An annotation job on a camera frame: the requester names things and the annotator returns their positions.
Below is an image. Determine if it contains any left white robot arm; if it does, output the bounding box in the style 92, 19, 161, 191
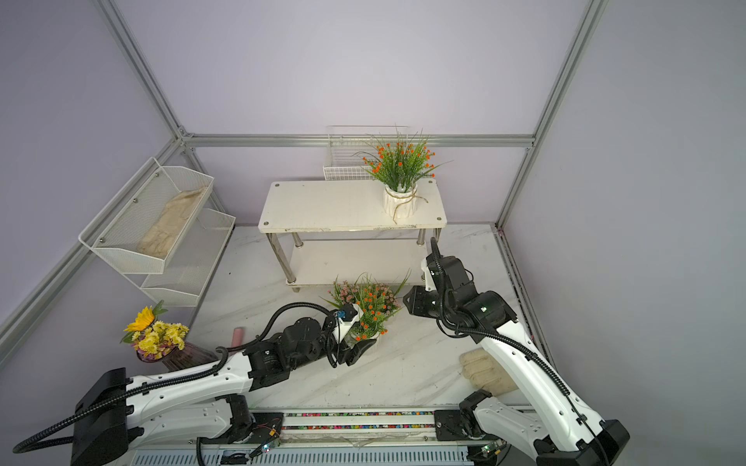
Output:
13, 302, 377, 465

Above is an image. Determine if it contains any white wire basket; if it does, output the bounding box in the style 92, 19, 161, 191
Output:
322, 124, 410, 181

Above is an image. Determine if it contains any white two-tier rack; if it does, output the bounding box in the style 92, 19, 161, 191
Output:
258, 179, 447, 290

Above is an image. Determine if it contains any pink flower pot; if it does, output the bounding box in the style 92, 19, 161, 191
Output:
324, 281, 361, 309

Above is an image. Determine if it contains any beige cloth on table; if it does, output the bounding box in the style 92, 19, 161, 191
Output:
458, 349, 518, 397

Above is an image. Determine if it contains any orange flower pot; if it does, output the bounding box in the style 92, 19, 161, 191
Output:
349, 273, 409, 344
355, 129, 440, 224

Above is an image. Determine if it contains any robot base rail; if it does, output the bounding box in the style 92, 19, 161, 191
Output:
117, 399, 560, 465

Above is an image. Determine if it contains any purple pink spray bottle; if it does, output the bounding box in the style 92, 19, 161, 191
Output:
231, 327, 245, 350

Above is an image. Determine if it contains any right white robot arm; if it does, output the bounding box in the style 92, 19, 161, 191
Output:
403, 237, 631, 465

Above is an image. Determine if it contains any yellow flower bouquet vase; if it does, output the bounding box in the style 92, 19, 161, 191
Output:
122, 301, 220, 372

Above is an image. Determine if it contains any beige cloth in shelf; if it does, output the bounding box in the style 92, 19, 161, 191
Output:
136, 188, 206, 259

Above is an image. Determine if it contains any aluminium frame profile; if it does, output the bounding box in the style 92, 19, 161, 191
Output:
1, 1, 607, 363

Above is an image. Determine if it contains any white mesh wall shelf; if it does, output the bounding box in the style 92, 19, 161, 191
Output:
79, 158, 235, 308

